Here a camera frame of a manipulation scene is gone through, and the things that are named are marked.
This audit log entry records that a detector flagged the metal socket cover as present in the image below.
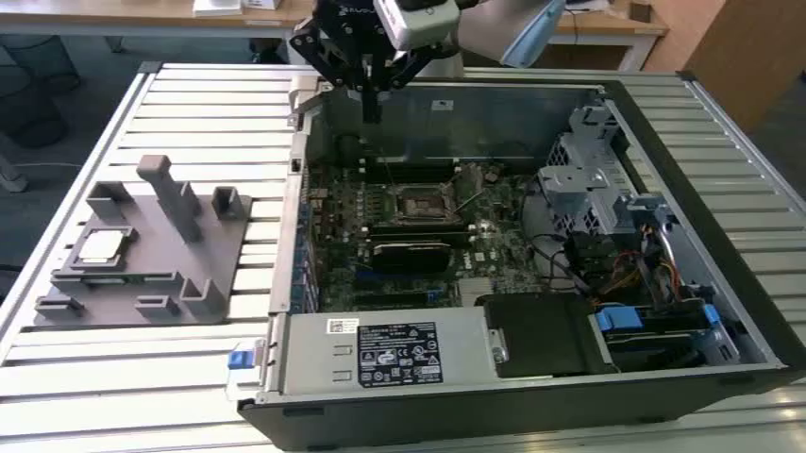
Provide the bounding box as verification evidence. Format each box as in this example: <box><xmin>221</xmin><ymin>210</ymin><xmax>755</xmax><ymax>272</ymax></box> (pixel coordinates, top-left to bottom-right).
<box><xmin>447</xmin><ymin>164</ymin><xmax>487</xmax><ymax>204</ymax></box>

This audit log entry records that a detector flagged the black open PC case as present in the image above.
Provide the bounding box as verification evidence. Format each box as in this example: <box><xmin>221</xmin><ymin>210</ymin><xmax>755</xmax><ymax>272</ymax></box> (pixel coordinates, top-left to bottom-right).
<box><xmin>235</xmin><ymin>75</ymin><xmax>806</xmax><ymax>452</ymax></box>

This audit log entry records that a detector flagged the small silver heat sink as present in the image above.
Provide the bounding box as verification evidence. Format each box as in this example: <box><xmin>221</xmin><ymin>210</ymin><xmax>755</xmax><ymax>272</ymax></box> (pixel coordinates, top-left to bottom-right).
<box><xmin>457</xmin><ymin>277</ymin><xmax>495</xmax><ymax>306</ymax></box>

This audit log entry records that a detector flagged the blue disk carrier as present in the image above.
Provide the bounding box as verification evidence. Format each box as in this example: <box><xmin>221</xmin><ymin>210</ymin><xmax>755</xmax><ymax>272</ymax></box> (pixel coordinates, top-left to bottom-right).
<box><xmin>594</xmin><ymin>305</ymin><xmax>644</xmax><ymax>335</ymax></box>

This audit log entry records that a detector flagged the green motherboard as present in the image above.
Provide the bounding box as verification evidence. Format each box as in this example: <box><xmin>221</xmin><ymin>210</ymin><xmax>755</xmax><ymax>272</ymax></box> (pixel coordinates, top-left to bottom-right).
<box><xmin>300</xmin><ymin>159</ymin><xmax>552</xmax><ymax>315</ymax></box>

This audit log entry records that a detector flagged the silver square CPU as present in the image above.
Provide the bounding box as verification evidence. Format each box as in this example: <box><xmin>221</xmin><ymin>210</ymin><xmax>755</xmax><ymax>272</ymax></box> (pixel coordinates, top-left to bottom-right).
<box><xmin>76</xmin><ymin>229</ymin><xmax>125</xmax><ymax>261</ymax></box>

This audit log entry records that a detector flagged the black mesh waste bin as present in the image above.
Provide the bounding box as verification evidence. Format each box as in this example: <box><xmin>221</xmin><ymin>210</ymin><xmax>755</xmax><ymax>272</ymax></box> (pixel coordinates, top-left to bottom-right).
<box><xmin>0</xmin><ymin>33</ymin><xmax>83</xmax><ymax>95</ymax></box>
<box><xmin>0</xmin><ymin>87</ymin><xmax>69</xmax><ymax>148</ymax></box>

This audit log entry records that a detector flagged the thin metal locking lever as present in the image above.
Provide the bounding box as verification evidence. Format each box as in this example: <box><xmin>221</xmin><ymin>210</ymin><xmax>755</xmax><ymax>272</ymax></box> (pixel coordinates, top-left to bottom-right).
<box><xmin>375</xmin><ymin>141</ymin><xmax>399</xmax><ymax>188</ymax></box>
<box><xmin>457</xmin><ymin>186</ymin><xmax>491</xmax><ymax>212</ymax></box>

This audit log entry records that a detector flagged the metal drive cage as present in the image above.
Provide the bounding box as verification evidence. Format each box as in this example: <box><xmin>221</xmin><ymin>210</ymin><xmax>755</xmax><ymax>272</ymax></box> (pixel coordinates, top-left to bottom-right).
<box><xmin>535</xmin><ymin>106</ymin><xmax>635</xmax><ymax>237</ymax></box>

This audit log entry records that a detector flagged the orange yellow wire bundle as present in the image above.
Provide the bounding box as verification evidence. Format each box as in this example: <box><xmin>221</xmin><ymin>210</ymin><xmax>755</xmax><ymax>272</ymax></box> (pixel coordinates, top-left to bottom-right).
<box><xmin>588</xmin><ymin>226</ymin><xmax>684</xmax><ymax>308</ymax></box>

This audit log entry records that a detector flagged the silver power supply unit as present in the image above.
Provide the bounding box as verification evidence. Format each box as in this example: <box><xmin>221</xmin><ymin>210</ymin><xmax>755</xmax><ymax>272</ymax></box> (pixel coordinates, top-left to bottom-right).
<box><xmin>276</xmin><ymin>310</ymin><xmax>508</xmax><ymax>396</ymax></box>

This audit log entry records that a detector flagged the black RAM slot bank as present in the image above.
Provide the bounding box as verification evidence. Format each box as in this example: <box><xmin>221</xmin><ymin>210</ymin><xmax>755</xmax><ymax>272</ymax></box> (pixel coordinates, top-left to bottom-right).
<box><xmin>357</xmin><ymin>158</ymin><xmax>460</xmax><ymax>184</ymax></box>
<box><xmin>368</xmin><ymin>224</ymin><xmax>472</xmax><ymax>246</ymax></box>

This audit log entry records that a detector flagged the wooden desk white frame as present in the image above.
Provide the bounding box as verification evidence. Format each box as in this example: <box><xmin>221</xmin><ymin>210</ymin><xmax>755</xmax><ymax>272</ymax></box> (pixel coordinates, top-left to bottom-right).
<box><xmin>0</xmin><ymin>0</ymin><xmax>670</xmax><ymax>72</ymax></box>

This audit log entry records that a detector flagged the white wrist camera black plate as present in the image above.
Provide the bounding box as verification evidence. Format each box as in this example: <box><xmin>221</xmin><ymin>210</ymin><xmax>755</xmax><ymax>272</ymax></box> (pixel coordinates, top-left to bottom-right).
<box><xmin>372</xmin><ymin>0</ymin><xmax>460</xmax><ymax>51</ymax></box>

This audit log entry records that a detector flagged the black graphics card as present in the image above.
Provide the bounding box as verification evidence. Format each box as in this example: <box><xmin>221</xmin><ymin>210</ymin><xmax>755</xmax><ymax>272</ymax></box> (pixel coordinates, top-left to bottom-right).
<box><xmin>369</xmin><ymin>241</ymin><xmax>452</xmax><ymax>276</ymax></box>

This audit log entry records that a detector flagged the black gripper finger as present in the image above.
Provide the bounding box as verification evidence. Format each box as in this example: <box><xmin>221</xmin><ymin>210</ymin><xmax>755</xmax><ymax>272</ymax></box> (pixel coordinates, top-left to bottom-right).
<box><xmin>372</xmin><ymin>43</ymin><xmax>455</xmax><ymax>124</ymax></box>
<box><xmin>288</xmin><ymin>17</ymin><xmax>375</xmax><ymax>124</ymax></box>

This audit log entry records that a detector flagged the grey plastic parts rack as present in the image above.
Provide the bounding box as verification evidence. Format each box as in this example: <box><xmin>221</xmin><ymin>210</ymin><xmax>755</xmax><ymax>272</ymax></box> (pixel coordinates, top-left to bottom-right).
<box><xmin>32</xmin><ymin>154</ymin><xmax>255</xmax><ymax>327</ymax></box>

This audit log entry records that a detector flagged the wooden cabinet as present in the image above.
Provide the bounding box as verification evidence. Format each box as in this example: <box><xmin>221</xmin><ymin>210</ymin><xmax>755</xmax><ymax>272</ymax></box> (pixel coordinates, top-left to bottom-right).
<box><xmin>640</xmin><ymin>0</ymin><xmax>806</xmax><ymax>133</ymax></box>

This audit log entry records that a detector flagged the grey furniture leg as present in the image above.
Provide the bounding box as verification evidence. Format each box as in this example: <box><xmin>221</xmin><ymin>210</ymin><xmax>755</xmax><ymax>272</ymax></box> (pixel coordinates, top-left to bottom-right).
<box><xmin>0</xmin><ymin>129</ymin><xmax>30</xmax><ymax>193</ymax></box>

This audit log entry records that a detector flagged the CPU socket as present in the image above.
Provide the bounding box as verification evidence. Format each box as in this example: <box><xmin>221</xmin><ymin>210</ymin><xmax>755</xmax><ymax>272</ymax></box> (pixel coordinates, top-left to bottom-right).
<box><xmin>388</xmin><ymin>182</ymin><xmax>455</xmax><ymax>224</ymax></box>

